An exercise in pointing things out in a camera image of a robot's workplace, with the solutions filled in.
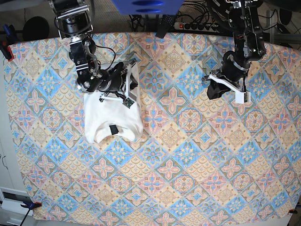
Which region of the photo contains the orange clamp bottom right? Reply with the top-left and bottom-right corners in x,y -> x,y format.
289,210 -> 298,214

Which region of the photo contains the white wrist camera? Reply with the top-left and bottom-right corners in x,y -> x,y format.
98,61 -> 139,110
202,73 -> 251,104

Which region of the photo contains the black round stool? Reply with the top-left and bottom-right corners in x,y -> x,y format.
22,16 -> 49,41

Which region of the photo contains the black strap under mount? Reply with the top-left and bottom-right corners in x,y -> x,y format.
155,14 -> 175,39

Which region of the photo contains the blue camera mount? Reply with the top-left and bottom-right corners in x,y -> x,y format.
112,0 -> 184,15

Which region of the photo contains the patterned tablecloth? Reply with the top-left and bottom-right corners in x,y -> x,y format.
3,32 -> 301,226

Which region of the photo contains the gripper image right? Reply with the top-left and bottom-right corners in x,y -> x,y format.
207,69 -> 245,100

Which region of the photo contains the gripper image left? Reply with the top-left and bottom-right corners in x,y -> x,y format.
112,61 -> 139,97

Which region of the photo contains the blue clamp bottom left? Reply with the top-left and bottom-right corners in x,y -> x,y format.
20,202 -> 42,210

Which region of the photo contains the white printed T-shirt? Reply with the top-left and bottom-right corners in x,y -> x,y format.
83,61 -> 143,144

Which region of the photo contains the white cabinet left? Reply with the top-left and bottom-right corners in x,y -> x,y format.
0,56 -> 36,226

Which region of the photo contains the black power strip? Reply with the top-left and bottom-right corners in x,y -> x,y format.
174,22 -> 219,32

